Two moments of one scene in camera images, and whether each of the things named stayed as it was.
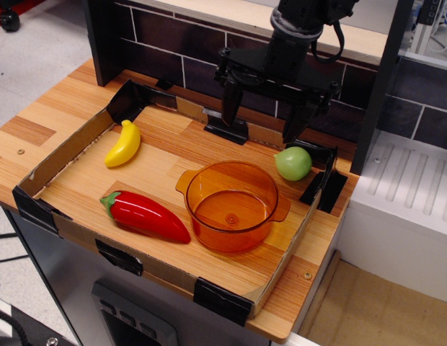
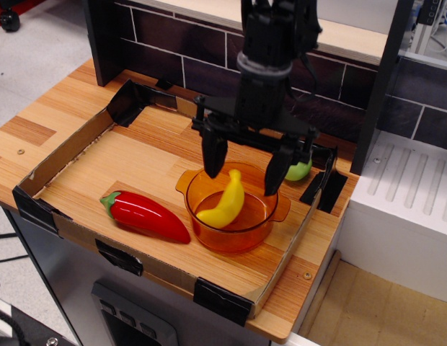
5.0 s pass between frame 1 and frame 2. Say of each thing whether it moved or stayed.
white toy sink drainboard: stayed
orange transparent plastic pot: stayed
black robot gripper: moved
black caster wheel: stayed
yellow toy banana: moved
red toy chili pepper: stayed
